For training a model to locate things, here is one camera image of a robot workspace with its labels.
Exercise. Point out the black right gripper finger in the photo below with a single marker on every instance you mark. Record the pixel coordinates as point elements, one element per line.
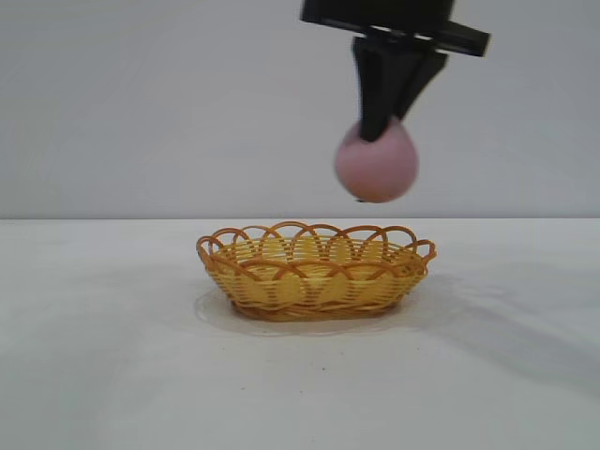
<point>377,89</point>
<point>424,79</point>

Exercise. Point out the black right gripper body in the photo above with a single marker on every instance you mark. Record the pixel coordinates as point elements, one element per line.
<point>389,14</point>

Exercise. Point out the pink peach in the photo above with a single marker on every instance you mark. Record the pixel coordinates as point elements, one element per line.
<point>375,171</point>

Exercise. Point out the yellow woven wicker basket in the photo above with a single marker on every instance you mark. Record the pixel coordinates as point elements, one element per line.
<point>309,290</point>

